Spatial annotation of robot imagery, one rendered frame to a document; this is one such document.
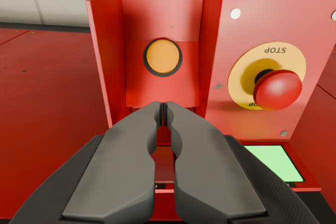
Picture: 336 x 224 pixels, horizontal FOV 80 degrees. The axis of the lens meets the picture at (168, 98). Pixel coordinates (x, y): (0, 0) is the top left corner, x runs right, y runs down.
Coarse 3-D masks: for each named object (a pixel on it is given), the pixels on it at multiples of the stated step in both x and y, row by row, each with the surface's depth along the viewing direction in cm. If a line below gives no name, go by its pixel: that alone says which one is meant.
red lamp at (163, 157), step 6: (156, 150) 22; (162, 150) 22; (168, 150) 22; (156, 156) 22; (162, 156) 22; (168, 156) 22; (156, 162) 21; (162, 162) 21; (168, 162) 21; (156, 168) 20; (162, 168) 20; (168, 168) 20; (156, 174) 20; (162, 174) 20; (168, 174) 20; (156, 180) 19; (162, 180) 19; (168, 180) 19
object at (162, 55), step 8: (160, 40) 24; (152, 48) 23; (160, 48) 23; (168, 48) 23; (176, 48) 24; (152, 56) 23; (160, 56) 23; (168, 56) 23; (176, 56) 23; (152, 64) 23; (160, 64) 23; (168, 64) 23; (176, 64) 24; (160, 72) 24
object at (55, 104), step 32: (0, 32) 77; (32, 32) 79; (64, 32) 81; (0, 64) 55; (32, 64) 56; (64, 64) 57; (96, 64) 58; (0, 96) 42; (32, 96) 43; (64, 96) 44; (96, 96) 45; (320, 96) 51; (0, 128) 35; (32, 128) 35; (64, 128) 36; (96, 128) 36; (160, 128) 37; (320, 128) 40; (0, 160) 29; (32, 160) 30; (64, 160) 30; (320, 160) 33; (0, 192) 25; (320, 192) 28
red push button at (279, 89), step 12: (264, 72) 18; (276, 72) 16; (288, 72) 16; (264, 84) 16; (276, 84) 16; (288, 84) 16; (300, 84) 17; (264, 96) 17; (276, 96) 17; (288, 96) 17; (264, 108) 18; (276, 108) 18
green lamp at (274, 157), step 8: (256, 152) 22; (264, 152) 22; (272, 152) 22; (280, 152) 22; (264, 160) 21; (272, 160) 21; (280, 160) 21; (288, 160) 21; (272, 168) 20; (280, 168) 21; (288, 168) 21; (280, 176) 20; (288, 176) 20; (296, 176) 20
